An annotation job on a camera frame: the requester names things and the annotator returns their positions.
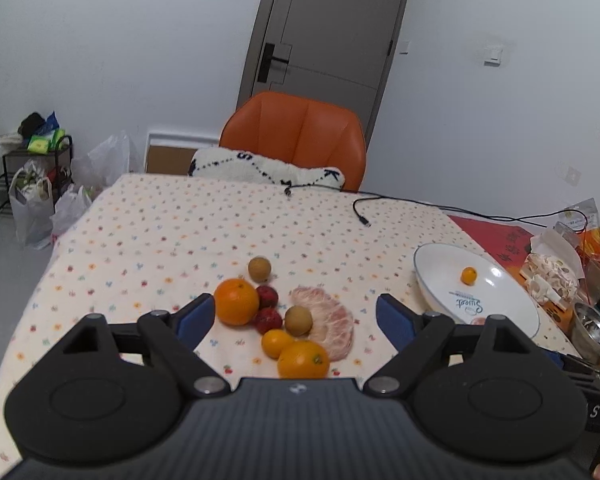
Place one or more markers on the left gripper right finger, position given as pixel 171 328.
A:
pixel 420 341

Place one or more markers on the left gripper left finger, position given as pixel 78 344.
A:
pixel 171 340

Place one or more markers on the large orange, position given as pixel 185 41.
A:
pixel 303 359
pixel 236 302

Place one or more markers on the peeled pomelo segment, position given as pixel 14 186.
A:
pixel 332 323

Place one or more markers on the small mandarin orange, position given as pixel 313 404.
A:
pixel 273 342

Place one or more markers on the brown longan fruit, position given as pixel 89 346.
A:
pixel 259 269
pixel 298 321

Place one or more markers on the white plate blue rim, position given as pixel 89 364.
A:
pixel 437 271

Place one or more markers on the tiny kumquat in plate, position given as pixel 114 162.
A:
pixel 469 276

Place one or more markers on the red table mat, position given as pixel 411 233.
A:
pixel 508 245

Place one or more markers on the floral patterned tablecloth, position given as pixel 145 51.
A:
pixel 151 243

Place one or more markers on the box of white snacks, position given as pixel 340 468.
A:
pixel 552 271

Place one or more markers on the white plastic bag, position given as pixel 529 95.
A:
pixel 69 208
pixel 31 198

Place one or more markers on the stainless steel bowl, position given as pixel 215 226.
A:
pixel 585 332

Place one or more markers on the white black-stitched cushion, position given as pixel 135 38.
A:
pixel 243 166

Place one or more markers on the clear plastic bag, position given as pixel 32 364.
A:
pixel 104 164

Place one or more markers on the orange snack packets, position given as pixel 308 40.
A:
pixel 590 233

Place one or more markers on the orange leather chair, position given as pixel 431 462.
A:
pixel 300 131

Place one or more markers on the green packet on shelf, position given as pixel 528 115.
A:
pixel 44 143

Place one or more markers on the black metal shelf rack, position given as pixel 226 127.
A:
pixel 55 162

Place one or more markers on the grey door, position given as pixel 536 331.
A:
pixel 339 51

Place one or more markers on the cork board white frame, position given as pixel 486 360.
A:
pixel 170 152

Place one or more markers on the white light switch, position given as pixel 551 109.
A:
pixel 493 56

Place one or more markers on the black door handle lock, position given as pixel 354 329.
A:
pixel 267 59

